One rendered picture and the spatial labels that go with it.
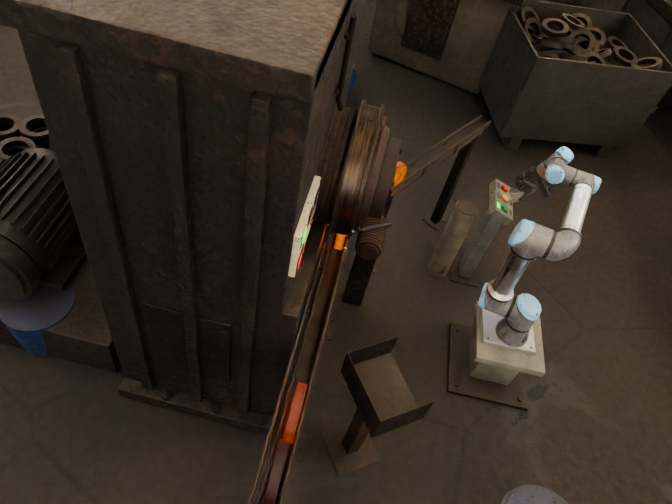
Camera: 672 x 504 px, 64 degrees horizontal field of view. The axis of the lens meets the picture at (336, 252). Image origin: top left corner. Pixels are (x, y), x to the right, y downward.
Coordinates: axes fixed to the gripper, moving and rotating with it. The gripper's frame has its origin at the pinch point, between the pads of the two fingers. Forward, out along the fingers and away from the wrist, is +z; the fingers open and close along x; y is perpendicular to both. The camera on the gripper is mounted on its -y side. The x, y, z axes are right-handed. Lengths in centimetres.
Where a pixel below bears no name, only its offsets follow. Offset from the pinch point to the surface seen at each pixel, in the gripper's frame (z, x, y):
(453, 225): 30.3, 1.3, 12.2
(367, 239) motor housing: 34, 36, 56
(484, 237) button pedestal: 29.9, -2.4, -7.6
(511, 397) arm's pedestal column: 52, 67, -45
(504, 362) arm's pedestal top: 31, 67, -21
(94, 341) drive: 95, 104, 140
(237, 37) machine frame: -67, 105, 136
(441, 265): 58, 3, -1
